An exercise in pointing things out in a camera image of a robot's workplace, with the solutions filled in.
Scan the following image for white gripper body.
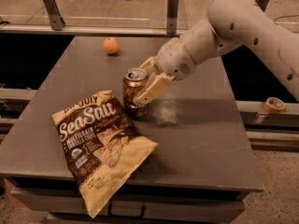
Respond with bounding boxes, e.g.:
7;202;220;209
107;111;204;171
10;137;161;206
156;37;196;80

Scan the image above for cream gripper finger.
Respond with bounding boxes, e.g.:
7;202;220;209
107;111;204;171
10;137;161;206
133;73;175;106
140;57;156;76

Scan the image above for orange soda can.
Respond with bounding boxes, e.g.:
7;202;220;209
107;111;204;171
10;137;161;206
122;67;148;119

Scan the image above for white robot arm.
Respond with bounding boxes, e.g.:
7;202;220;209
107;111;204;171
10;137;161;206
134;0;299;106

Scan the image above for brown sea salt chip bag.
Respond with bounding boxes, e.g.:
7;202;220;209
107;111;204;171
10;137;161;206
52;91;157;217

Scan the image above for orange fruit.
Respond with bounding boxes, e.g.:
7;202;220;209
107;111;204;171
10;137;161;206
103;37;119;55

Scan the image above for orange tape roll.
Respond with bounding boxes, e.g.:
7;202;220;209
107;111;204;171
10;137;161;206
264;97;285;113

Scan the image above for grey table drawer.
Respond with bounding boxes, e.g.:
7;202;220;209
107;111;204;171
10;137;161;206
10;188;245;224

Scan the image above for middle metal rail bracket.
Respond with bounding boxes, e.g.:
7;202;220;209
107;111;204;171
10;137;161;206
166;0;178;35

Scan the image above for left metal rail bracket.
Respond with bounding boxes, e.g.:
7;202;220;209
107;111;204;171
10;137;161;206
43;0;65;31

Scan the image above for black drawer handle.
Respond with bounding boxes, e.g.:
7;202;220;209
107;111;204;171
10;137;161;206
107;201;145;218

